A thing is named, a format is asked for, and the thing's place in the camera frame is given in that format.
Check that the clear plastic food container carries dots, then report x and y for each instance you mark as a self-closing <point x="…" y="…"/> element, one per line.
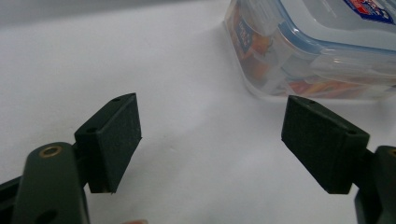
<point x="314" y="53"/>

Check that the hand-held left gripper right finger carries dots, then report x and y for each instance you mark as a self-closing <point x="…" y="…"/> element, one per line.
<point x="323" y="146"/>

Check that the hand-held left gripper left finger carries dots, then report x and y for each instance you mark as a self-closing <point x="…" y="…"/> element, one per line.
<point x="107" y="146"/>

